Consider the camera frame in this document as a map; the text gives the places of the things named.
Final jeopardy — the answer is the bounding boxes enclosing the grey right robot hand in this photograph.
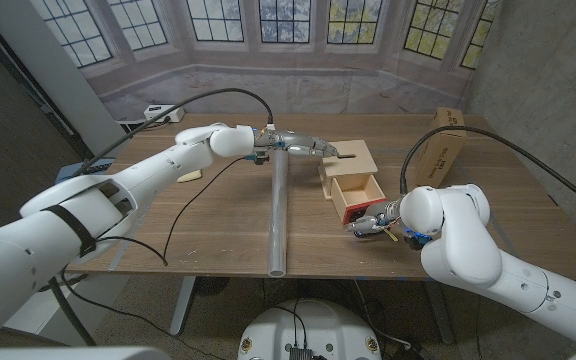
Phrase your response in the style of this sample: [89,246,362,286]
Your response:
[345,198,404,240]

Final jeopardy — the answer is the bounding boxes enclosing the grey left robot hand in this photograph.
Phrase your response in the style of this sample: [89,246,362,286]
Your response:
[253,129,342,160]

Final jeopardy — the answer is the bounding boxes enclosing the wooden drawer red front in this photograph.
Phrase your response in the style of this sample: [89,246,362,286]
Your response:
[329,172,388,241]

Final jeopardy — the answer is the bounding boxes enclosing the wooden box with slot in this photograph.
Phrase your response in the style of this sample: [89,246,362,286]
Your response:
[317,139,379,200]

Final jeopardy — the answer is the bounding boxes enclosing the cardboard packing box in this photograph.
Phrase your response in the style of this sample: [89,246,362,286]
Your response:
[414,106,469,189]

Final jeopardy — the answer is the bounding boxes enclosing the grey metal tube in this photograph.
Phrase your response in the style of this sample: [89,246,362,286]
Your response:
[267,149,290,278]

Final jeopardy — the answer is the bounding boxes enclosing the printed window backdrop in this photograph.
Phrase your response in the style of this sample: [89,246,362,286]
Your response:
[30,0,502,121]

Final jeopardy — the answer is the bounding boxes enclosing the grey table leg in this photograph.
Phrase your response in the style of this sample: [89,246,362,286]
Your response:
[425,279,454,346]

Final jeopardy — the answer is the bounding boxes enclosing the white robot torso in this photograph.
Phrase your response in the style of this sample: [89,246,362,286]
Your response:
[237,298,383,360]

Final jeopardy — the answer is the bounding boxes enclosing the white power strip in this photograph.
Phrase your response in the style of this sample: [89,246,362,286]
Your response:
[143,103,186,124]

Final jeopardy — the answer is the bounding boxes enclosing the black round floor base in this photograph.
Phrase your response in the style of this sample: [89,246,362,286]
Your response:
[195,276,230,297]

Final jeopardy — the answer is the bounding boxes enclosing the long black remote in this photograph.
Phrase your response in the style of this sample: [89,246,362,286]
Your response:
[81,157,115,174]

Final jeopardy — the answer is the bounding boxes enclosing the white table leg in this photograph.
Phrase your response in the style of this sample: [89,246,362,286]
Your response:
[169,275,198,336]

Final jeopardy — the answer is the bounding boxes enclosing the blue round stool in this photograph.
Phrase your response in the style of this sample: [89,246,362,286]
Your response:
[55,157,117,185]

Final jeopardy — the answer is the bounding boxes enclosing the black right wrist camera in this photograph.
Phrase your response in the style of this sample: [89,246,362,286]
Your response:
[403,227,432,251]

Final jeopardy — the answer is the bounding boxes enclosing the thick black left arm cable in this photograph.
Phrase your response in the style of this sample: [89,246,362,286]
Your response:
[70,87,275,176]

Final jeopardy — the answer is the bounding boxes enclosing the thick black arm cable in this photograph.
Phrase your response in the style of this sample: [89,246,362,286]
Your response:
[70,87,275,176]
[399,124,576,216]

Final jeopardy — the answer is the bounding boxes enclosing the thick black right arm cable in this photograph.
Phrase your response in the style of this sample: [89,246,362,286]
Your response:
[399,124,576,216]

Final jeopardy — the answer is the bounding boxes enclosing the white floor cable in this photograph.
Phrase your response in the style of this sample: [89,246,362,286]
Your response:
[352,279,413,350]

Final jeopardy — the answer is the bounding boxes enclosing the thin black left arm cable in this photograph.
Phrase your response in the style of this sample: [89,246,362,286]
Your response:
[95,156,249,267]

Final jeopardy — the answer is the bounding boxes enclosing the thin black floor cable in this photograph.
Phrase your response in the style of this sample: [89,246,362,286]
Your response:
[60,269,229,360]

